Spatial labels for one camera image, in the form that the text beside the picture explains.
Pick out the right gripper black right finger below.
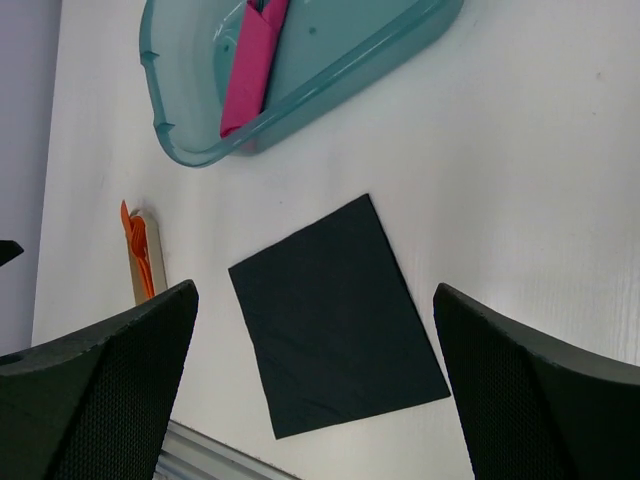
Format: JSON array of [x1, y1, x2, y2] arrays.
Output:
[[433, 284, 639, 479]]

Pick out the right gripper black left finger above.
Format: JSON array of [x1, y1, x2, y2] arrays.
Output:
[[1, 280, 199, 479]]

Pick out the orange plastic knife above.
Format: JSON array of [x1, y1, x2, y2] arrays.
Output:
[[120, 201, 155, 300]]

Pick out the black paper napkin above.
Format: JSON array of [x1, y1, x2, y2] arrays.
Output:
[[229, 195, 450, 439]]

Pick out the pink rolled napkin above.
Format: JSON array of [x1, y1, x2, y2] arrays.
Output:
[[219, 0, 289, 138]]

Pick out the teal plastic bin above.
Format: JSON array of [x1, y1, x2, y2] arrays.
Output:
[[139, 1, 462, 168]]

